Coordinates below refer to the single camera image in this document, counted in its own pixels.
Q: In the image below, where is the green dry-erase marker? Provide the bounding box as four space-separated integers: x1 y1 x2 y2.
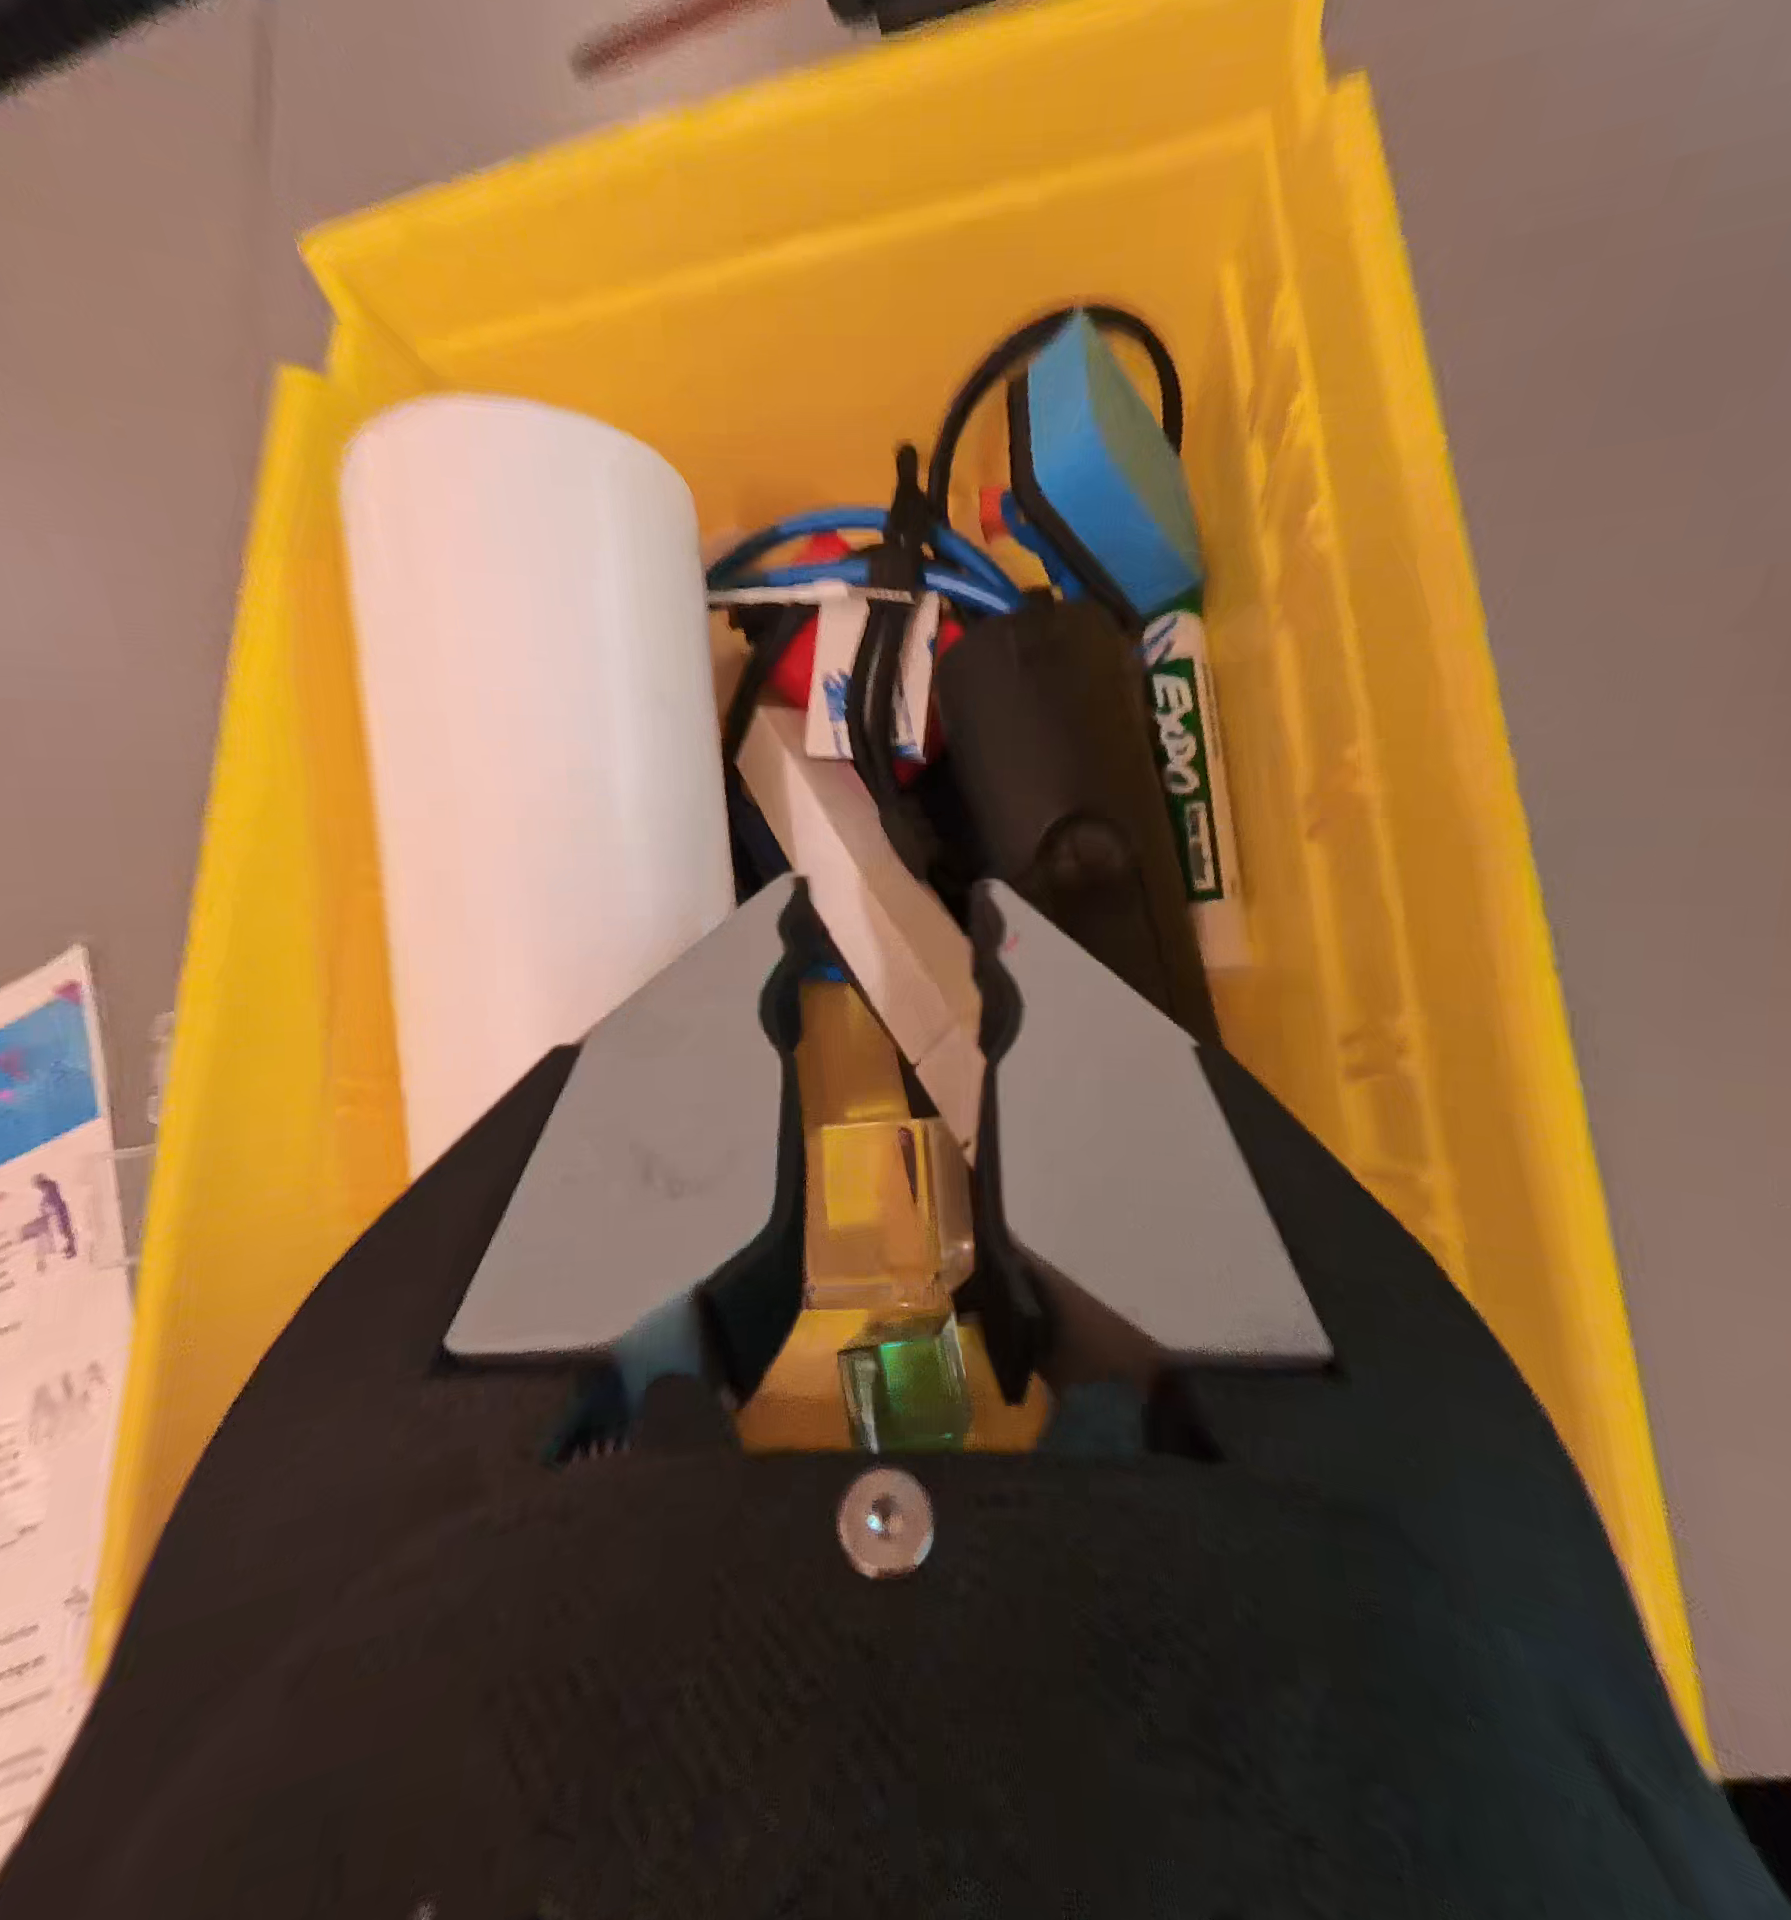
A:
1133 593 1253 971

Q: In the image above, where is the blue whiteboard eraser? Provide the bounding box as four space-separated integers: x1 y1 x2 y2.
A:
1003 304 1203 624

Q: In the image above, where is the black cable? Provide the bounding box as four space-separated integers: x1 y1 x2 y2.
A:
835 304 1195 856

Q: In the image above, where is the white foam block strip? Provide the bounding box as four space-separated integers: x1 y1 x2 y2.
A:
733 705 999 1158

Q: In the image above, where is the blue cable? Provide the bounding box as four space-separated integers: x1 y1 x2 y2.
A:
702 498 1029 620

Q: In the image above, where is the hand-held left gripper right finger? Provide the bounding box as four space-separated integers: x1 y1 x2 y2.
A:
966 875 1335 1402

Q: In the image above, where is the red round object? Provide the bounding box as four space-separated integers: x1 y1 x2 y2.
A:
754 524 966 716

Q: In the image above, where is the black computer mouse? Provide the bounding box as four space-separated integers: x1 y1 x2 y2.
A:
936 593 1223 1052

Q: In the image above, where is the yellow plastic bin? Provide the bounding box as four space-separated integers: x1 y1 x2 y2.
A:
87 0 1723 1784

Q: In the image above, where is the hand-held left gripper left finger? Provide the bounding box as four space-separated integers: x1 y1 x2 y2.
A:
442 868 823 1402

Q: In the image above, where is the white cable label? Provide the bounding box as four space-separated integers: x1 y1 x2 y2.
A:
809 593 869 768
892 599 951 759

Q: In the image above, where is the printed leaflet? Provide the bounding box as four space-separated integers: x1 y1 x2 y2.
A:
0 943 137 1920

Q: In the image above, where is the white paper roll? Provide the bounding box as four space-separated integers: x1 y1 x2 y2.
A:
338 386 740 1189

